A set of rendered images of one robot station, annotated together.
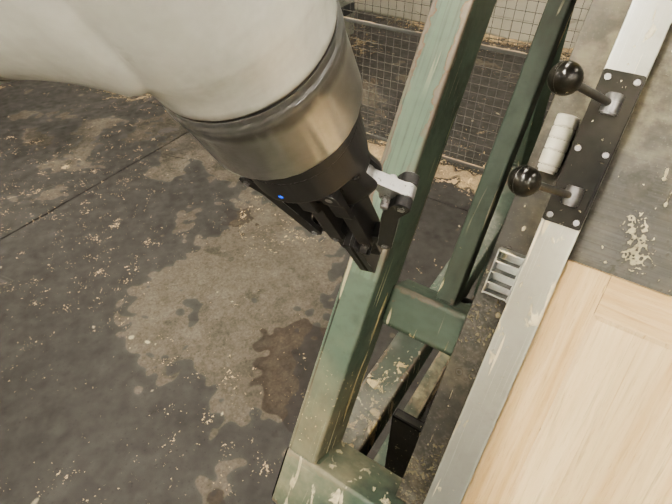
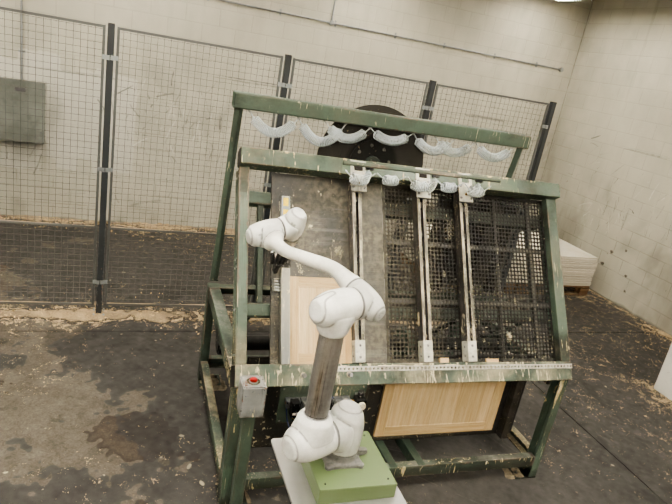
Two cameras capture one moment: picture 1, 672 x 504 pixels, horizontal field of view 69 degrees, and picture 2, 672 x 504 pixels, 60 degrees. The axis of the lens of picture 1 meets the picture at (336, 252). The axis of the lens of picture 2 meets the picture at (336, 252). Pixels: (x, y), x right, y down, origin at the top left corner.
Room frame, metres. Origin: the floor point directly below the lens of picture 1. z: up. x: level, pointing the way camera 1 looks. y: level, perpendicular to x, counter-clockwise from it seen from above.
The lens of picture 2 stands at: (-1.48, 2.01, 2.51)
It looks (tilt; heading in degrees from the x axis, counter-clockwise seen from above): 18 degrees down; 306
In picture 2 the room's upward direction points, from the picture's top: 10 degrees clockwise
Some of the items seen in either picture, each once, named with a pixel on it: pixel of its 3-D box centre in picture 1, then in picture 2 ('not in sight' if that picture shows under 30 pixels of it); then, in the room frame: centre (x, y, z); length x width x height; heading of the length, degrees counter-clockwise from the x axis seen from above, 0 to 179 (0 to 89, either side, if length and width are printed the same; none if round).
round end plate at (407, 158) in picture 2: not in sight; (371, 163); (0.77, -1.34, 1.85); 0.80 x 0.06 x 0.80; 57
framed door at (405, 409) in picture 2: not in sight; (443, 397); (-0.22, -1.23, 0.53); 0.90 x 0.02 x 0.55; 57
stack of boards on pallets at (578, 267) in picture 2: not in sight; (497, 259); (1.20, -5.46, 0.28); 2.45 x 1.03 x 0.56; 58
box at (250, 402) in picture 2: not in sight; (251, 396); (0.22, 0.15, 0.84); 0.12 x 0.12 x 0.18; 57
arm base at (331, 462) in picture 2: not in sight; (344, 450); (-0.35, 0.11, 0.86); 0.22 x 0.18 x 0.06; 57
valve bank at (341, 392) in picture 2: not in sight; (325, 410); (0.04, -0.26, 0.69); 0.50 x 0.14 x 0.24; 57
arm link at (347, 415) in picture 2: not in sight; (344, 425); (-0.34, 0.14, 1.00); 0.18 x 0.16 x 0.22; 80
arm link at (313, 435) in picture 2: not in sight; (320, 378); (-0.31, 0.34, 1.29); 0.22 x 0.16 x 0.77; 80
